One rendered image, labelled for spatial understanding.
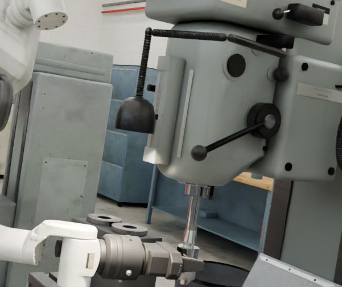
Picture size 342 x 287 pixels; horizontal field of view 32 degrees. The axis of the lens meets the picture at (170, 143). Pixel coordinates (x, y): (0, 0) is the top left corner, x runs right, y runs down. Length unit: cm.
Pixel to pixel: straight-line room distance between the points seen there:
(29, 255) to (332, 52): 74
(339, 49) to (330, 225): 42
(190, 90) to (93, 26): 1003
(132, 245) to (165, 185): 759
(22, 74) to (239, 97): 42
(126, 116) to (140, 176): 761
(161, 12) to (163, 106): 20
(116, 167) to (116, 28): 298
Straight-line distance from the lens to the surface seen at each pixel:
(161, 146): 118
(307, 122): 128
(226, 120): 116
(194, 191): 124
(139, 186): 869
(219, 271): 357
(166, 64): 118
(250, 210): 736
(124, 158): 851
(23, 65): 121
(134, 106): 107
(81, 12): 1108
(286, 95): 124
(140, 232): 146
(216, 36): 103
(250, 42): 105
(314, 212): 153
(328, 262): 150
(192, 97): 116
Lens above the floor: 145
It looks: 3 degrees down
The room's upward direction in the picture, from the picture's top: 9 degrees clockwise
